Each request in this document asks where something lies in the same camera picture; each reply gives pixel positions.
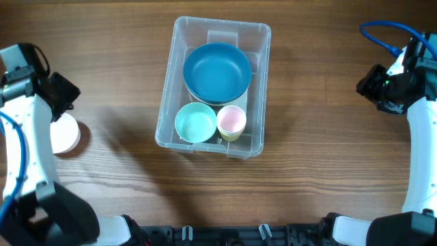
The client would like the mint green bowl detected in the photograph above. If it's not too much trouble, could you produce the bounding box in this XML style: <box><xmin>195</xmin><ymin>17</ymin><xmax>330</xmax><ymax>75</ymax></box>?
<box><xmin>175</xmin><ymin>102</ymin><xmax>217</xmax><ymax>144</ymax></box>

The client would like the cream bowl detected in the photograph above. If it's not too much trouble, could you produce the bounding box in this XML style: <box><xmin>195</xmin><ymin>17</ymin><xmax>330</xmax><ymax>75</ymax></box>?
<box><xmin>188</xmin><ymin>90</ymin><xmax>247</xmax><ymax>106</ymax></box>

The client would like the pink bowl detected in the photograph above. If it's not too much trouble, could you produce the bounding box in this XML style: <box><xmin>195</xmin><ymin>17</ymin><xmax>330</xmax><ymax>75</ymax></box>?
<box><xmin>51</xmin><ymin>113</ymin><xmax>81</xmax><ymax>154</ymax></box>

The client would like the white label in container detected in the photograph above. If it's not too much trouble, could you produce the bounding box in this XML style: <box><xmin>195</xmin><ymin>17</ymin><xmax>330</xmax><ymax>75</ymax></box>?
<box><xmin>234</xmin><ymin>90</ymin><xmax>248</xmax><ymax>112</ymax></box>

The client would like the left blue cable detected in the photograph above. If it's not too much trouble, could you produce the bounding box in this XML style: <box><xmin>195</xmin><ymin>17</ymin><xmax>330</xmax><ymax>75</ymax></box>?
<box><xmin>0</xmin><ymin>111</ymin><xmax>28</xmax><ymax>230</ymax></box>

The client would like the small pink cup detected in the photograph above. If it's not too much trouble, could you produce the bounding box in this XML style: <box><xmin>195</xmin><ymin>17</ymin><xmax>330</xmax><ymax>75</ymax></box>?
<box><xmin>217</xmin><ymin>105</ymin><xmax>247</xmax><ymax>131</ymax></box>

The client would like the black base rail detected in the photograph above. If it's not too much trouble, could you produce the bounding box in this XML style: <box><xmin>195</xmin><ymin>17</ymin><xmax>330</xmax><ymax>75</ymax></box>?
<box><xmin>142</xmin><ymin>224</ymin><xmax>334</xmax><ymax>246</ymax></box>

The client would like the cream cup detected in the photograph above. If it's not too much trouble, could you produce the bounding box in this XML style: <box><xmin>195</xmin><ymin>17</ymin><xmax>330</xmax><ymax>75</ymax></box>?
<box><xmin>218</xmin><ymin>126</ymin><xmax>244</xmax><ymax>137</ymax></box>

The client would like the yellow cup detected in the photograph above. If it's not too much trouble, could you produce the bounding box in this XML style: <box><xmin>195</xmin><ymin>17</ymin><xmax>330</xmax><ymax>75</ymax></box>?
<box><xmin>220</xmin><ymin>134</ymin><xmax>241</xmax><ymax>141</ymax></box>

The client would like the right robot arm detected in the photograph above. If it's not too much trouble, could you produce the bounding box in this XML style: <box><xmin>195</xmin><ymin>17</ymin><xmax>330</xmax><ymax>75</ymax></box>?
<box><xmin>324</xmin><ymin>32</ymin><xmax>436</xmax><ymax>245</ymax></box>

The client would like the dark blue bowl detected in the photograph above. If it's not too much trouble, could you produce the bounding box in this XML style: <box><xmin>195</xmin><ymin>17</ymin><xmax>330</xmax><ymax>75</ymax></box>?
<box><xmin>184</xmin><ymin>81</ymin><xmax>251</xmax><ymax>103</ymax></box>
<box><xmin>183</xmin><ymin>42</ymin><xmax>252</xmax><ymax>83</ymax></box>

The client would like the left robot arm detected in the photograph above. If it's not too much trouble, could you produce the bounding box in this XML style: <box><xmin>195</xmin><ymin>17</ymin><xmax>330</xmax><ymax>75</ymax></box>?
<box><xmin>1</xmin><ymin>43</ymin><xmax>133</xmax><ymax>245</ymax></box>

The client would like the clear plastic storage container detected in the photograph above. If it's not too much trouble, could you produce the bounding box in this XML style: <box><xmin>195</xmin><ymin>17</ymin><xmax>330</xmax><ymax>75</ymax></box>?
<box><xmin>155</xmin><ymin>16</ymin><xmax>271</xmax><ymax>159</ymax></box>

